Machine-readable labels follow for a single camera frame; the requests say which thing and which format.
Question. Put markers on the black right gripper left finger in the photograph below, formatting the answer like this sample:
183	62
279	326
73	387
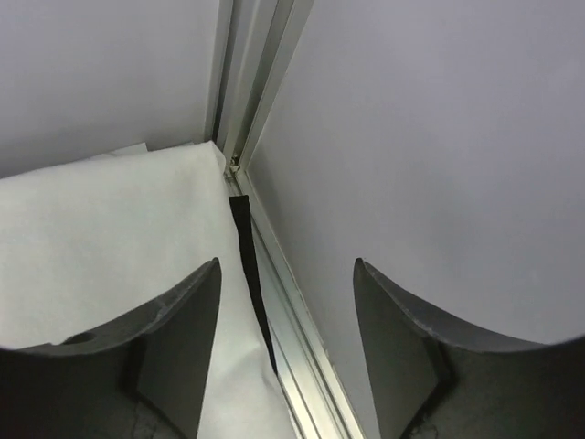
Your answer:
140	375

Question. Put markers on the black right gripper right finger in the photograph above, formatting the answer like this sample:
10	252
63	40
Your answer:
434	375

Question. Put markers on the white t-shirt red print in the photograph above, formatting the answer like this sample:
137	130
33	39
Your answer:
85	242

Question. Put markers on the right aluminium frame post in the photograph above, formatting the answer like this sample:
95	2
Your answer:
256	42

